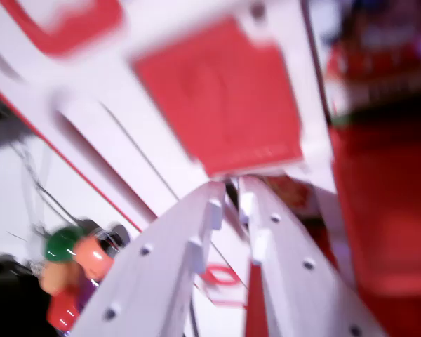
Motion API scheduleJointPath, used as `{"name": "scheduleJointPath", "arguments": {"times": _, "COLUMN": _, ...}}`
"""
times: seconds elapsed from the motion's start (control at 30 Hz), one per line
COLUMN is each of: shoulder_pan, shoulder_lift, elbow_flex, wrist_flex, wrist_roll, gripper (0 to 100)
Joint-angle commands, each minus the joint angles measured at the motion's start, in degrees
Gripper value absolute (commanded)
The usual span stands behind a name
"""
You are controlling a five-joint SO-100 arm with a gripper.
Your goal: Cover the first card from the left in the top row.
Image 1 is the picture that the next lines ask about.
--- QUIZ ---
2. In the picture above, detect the red board flap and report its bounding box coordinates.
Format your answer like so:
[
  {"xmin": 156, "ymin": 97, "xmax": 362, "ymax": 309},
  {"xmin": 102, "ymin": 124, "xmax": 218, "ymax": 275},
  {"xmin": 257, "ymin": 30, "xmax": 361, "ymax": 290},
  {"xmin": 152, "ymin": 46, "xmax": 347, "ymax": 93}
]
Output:
[
  {"xmin": 131, "ymin": 16, "xmax": 305, "ymax": 178},
  {"xmin": 329, "ymin": 117, "xmax": 421, "ymax": 337}
]

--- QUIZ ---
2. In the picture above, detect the colourful bead toy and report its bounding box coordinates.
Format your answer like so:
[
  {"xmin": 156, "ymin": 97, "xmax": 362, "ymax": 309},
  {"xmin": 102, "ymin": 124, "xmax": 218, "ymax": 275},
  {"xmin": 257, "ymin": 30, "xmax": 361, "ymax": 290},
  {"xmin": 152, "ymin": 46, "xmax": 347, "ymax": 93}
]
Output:
[{"xmin": 40, "ymin": 219, "xmax": 131, "ymax": 334}]

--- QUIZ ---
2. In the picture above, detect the red and white game board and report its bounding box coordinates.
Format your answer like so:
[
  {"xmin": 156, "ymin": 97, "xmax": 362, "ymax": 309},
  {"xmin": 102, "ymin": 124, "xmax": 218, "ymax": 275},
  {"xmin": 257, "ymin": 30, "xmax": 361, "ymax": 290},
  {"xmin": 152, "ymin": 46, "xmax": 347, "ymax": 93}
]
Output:
[{"xmin": 0, "ymin": 0, "xmax": 421, "ymax": 337}]

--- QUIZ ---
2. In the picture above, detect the large black rounded object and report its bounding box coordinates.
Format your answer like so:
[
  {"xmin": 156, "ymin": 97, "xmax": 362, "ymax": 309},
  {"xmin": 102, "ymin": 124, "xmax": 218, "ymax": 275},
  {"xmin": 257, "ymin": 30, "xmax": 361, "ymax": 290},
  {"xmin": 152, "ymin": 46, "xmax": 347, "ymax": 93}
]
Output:
[{"xmin": 0, "ymin": 253, "xmax": 59, "ymax": 337}]

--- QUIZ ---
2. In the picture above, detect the thick black cable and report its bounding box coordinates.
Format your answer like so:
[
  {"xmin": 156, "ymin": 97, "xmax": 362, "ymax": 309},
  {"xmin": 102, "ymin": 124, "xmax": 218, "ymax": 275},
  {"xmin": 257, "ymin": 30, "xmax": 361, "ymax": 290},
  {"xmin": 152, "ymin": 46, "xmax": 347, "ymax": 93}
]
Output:
[{"xmin": 10, "ymin": 140, "xmax": 83, "ymax": 227}]

